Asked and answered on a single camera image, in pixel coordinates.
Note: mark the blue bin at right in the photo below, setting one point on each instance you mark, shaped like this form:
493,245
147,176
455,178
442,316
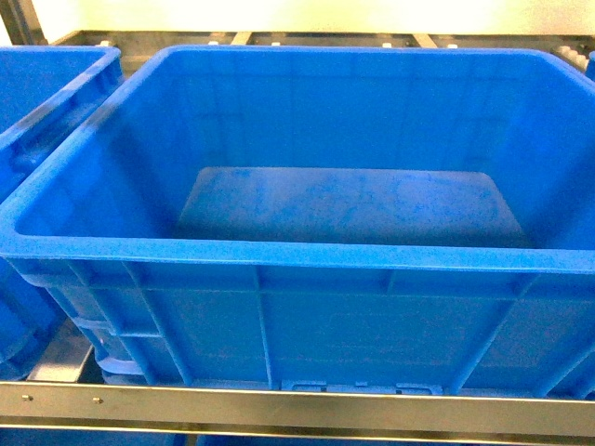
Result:
590,70

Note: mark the large blue plastic bin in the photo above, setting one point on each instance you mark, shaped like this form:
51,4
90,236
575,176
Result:
307,218

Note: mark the blue bin at left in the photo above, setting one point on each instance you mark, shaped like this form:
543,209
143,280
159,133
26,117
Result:
46,92

